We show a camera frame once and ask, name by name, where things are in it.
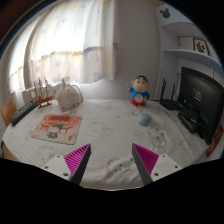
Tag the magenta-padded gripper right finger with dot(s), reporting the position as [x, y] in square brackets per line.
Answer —
[146, 159]

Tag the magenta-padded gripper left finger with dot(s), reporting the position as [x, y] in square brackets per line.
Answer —
[77, 159]

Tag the light blue computer mouse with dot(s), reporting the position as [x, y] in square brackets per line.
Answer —
[144, 119]

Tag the white cartoon-print tablecloth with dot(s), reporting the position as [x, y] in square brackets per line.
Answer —
[110, 133]

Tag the black box device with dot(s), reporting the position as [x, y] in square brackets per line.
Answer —
[190, 120]

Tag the black router with antennas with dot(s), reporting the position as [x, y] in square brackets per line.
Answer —
[170, 104]

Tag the large white conch shell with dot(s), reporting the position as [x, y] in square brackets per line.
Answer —
[68, 96]

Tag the cartoon boy clock figurine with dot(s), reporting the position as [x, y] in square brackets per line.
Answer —
[139, 91]

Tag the red book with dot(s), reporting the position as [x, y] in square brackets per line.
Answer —
[215, 141]

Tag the wooden model sailing ship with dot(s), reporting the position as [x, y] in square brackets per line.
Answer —
[43, 96]

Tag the black keyboard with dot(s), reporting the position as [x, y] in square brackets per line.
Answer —
[22, 112]

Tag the orange wooden chair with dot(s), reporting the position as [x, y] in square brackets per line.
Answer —
[8, 111]

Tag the black monitor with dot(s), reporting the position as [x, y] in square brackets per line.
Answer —
[200, 93]

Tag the white star-print curtain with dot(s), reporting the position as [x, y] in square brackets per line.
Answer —
[66, 40]

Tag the white wall shelf unit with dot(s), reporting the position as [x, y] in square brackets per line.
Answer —
[180, 36]

